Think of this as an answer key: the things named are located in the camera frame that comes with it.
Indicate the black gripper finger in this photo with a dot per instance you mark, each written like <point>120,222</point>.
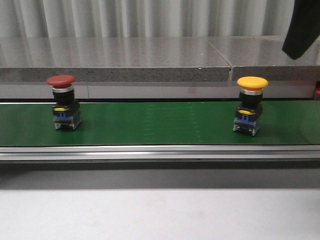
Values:
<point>302,30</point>

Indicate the yellow mushroom push button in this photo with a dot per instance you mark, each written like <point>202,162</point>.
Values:
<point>248,114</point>

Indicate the red mushroom push button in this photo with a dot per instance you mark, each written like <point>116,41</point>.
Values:
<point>66,111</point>

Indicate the grey granite slab right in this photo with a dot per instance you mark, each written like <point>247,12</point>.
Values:
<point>262,56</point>

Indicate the grey granite slab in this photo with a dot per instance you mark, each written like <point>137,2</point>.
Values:
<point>262,56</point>
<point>112,59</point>

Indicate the green conveyor belt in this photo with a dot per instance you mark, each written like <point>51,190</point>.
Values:
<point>161,123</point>

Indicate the grey granite slab left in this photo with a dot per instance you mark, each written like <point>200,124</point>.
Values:
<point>112,59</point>

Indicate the white curtain backdrop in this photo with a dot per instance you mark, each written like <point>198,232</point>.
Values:
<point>154,18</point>

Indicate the aluminium conveyor frame rail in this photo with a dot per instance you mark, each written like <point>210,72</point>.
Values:
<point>160,153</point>

